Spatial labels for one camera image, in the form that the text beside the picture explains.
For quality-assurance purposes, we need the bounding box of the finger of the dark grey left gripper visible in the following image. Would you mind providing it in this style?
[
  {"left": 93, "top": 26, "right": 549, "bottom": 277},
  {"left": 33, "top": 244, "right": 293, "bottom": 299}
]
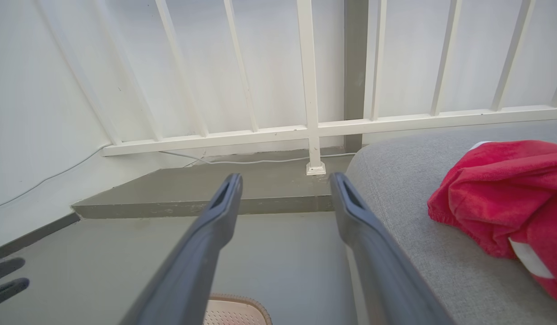
[
  {"left": 0, "top": 278, "right": 30, "bottom": 310},
  {"left": 0, "top": 258, "right": 26, "bottom": 284}
]

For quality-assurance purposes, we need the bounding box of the red cloth garment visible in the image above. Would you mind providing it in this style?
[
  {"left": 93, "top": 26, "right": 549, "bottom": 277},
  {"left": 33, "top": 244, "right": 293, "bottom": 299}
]
[{"left": 427, "top": 140, "right": 557, "bottom": 306}]

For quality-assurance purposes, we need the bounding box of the grey cushioned furniture edge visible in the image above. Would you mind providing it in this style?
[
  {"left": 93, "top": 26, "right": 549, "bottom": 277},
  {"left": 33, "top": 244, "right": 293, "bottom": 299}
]
[{"left": 345, "top": 121, "right": 557, "bottom": 325}]

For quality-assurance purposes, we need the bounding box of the thin white wall cable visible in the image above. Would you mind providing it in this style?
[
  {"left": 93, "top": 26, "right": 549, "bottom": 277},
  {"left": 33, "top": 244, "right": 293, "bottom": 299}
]
[{"left": 0, "top": 144, "right": 356, "bottom": 211}]

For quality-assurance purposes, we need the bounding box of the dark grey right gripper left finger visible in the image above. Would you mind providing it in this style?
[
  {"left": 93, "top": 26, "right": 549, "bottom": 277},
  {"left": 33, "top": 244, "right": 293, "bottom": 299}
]
[{"left": 120, "top": 173, "right": 244, "bottom": 325}]

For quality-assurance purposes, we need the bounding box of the white metal railing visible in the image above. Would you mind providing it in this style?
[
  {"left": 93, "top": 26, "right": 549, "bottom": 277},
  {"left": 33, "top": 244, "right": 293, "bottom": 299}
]
[{"left": 32, "top": 0, "right": 557, "bottom": 176}]

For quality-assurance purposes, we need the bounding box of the cream plastic laundry basket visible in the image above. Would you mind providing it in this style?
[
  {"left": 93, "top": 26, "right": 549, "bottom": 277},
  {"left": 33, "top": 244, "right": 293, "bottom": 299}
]
[{"left": 203, "top": 293, "right": 273, "bottom": 325}]

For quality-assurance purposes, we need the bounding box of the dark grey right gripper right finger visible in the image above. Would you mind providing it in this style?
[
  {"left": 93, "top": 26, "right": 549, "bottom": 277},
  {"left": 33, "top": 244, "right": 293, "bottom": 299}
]
[{"left": 329, "top": 172, "right": 453, "bottom": 325}]

